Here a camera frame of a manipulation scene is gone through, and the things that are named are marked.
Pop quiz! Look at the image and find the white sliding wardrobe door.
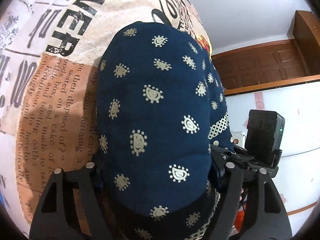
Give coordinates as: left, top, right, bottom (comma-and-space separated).
223, 74, 320, 238

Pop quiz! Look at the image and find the black camera box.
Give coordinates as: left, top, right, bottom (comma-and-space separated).
245, 109, 285, 168

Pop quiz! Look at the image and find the brown wooden door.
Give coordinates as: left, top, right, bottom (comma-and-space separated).
212, 39, 313, 96

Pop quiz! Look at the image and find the newspaper print bed quilt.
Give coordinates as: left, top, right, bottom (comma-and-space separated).
1, 0, 212, 236

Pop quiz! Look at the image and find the navy patterned hooded jacket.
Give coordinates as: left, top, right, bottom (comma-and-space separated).
97, 22, 233, 239

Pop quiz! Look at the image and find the wooden overhead cabinet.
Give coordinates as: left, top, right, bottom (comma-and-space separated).
292, 10, 319, 76

